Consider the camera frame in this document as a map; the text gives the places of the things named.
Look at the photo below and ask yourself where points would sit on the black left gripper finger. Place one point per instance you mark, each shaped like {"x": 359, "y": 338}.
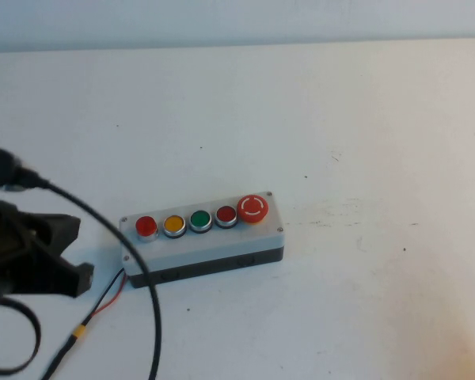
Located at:
{"x": 65, "y": 277}
{"x": 59, "y": 231}

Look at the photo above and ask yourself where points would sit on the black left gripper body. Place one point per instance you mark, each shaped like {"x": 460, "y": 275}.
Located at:
{"x": 6, "y": 249}

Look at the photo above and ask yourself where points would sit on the red indicator light button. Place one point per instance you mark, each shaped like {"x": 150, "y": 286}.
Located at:
{"x": 146, "y": 226}

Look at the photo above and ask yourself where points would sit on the yellow push button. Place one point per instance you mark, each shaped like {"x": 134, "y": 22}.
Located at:
{"x": 173, "y": 224}

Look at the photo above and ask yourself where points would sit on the green push button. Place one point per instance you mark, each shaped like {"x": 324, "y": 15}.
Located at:
{"x": 200, "y": 219}

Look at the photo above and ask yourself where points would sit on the dark red push button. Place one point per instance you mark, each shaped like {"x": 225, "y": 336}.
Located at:
{"x": 226, "y": 215}

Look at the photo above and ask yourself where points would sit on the red emergency stop mushroom button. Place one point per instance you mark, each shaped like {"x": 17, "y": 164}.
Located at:
{"x": 252, "y": 206}

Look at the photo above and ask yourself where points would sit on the grey and black control box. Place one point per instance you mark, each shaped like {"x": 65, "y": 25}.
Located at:
{"x": 210, "y": 250}

